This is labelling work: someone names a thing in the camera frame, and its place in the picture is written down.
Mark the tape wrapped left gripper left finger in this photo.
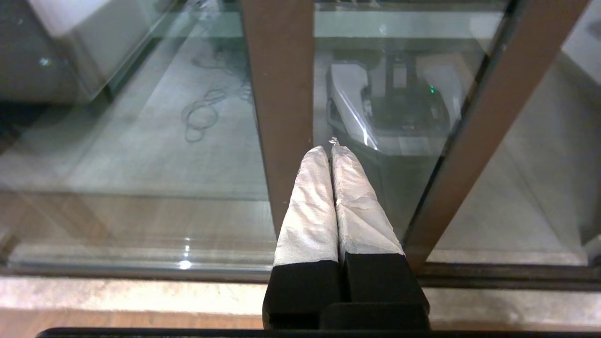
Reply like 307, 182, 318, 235
262, 146, 342, 329

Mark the tape wrapped left gripper right finger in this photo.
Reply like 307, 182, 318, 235
329, 138, 430, 306

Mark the brown framed sliding glass door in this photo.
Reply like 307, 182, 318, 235
254, 0, 601, 278

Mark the brown framed fixed glass panel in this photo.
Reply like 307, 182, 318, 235
0, 0, 316, 282

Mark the black aluminum extrusion rail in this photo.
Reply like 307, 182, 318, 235
0, 261, 601, 292

